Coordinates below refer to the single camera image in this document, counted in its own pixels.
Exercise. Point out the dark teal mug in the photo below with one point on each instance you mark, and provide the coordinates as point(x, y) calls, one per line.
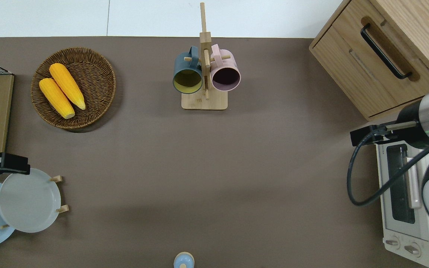
point(184, 65)

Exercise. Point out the short yellow corn cob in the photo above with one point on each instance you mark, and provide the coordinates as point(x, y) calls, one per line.
point(56, 98)

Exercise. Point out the silver oven knob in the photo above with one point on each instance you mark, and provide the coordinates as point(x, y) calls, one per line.
point(412, 250)
point(392, 243)

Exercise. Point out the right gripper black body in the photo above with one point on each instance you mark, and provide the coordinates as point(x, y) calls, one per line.
point(363, 136)

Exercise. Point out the pink mug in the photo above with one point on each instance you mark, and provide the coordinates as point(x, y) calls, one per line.
point(227, 63)

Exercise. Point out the light wooden cabinet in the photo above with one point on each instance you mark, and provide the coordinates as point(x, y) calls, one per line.
point(348, 63)

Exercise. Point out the gray plate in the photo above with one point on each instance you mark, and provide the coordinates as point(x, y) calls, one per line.
point(28, 201)

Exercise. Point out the blue capped bottle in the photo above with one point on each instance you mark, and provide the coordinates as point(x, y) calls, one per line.
point(183, 260)

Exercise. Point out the round brown wicker basket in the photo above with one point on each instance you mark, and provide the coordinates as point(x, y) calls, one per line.
point(95, 82)

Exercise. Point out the long yellow corn cob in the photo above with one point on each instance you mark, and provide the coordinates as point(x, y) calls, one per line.
point(67, 85)

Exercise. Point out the low wooden plate rack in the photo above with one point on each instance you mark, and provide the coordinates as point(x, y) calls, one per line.
point(63, 209)

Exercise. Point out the wooden mug tree stand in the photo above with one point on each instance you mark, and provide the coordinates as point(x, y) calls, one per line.
point(204, 102)

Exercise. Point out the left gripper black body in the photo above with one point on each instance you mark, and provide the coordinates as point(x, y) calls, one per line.
point(13, 163)

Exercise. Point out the white toaster oven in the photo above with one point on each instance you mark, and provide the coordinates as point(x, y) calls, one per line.
point(395, 227)

